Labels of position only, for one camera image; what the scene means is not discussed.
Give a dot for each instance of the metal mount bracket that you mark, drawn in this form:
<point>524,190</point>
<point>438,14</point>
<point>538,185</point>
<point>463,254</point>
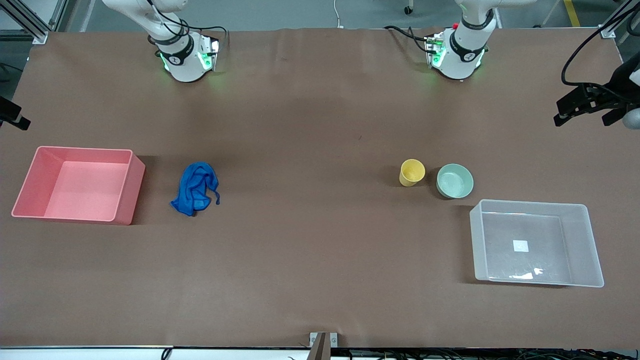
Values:
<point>322,345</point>

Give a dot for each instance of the pink plastic bin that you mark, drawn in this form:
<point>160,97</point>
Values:
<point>80,190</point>

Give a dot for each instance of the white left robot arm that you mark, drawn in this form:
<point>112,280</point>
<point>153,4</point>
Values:
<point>457,65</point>

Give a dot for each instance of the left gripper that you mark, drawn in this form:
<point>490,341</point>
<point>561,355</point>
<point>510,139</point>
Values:
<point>606,96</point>

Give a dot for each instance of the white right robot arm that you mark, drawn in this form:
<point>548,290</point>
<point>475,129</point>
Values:
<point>187,67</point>

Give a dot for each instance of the brown table cover sheet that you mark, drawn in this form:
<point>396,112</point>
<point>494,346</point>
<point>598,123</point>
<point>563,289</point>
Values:
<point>300,225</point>

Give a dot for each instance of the silver base connector plate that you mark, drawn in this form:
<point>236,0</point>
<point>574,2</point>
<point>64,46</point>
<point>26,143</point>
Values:
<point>434,45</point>
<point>212,47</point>

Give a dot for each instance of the aluminium frame profile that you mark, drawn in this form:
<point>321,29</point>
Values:
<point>35,27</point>
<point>610,31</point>

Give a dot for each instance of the silver left base connector plate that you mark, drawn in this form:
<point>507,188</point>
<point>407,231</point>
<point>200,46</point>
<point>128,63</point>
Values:
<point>434,45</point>

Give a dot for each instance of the blue cloth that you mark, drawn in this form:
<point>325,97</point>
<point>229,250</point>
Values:
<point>195,185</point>

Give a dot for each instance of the silver right base connector plate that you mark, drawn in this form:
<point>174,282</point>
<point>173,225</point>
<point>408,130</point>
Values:
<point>212,47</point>

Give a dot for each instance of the green bowl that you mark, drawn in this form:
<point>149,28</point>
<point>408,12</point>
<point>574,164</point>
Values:
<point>455,181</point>

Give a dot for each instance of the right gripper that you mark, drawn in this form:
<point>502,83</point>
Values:
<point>10,114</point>

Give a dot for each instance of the yellow cup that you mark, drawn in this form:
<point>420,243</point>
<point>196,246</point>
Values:
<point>411,172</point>

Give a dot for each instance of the white label sticker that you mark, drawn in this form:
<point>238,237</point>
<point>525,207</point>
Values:
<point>520,245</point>

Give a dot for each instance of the clear plastic bin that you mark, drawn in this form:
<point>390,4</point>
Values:
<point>580,240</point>

